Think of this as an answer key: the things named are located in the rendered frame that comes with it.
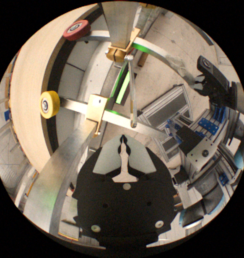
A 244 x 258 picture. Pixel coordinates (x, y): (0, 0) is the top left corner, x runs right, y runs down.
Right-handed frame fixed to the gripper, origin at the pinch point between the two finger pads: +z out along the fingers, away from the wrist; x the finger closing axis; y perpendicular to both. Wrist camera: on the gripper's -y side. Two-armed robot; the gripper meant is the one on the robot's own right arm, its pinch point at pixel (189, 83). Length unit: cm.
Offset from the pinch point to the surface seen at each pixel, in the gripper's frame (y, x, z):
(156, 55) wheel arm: -16.8, -1.5, -2.4
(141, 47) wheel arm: -21.6, -1.5, -2.5
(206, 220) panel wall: 234, -111, -147
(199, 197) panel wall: 233, -111, -56
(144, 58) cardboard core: -13, 43, 74
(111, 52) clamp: -27.7, -7.8, -4.7
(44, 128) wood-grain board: -46, -35, -7
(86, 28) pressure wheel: -37.7, -0.6, -7.4
